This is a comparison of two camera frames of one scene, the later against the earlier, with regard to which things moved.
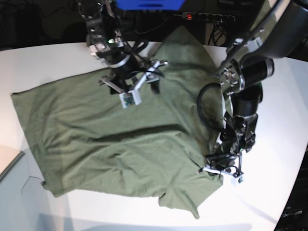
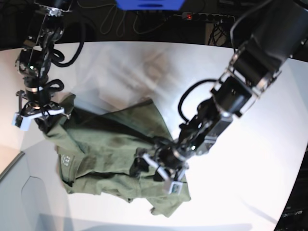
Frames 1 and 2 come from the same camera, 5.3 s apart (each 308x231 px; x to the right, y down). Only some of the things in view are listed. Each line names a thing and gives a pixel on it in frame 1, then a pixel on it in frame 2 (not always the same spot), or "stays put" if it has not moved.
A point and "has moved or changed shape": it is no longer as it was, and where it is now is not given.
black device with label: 295,216 stays put
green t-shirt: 86,141 has moved or changed shape
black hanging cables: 218,31 stays put
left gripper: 128,72 to 38,99
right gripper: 226,158 to 170,159
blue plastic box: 149,5 stays put
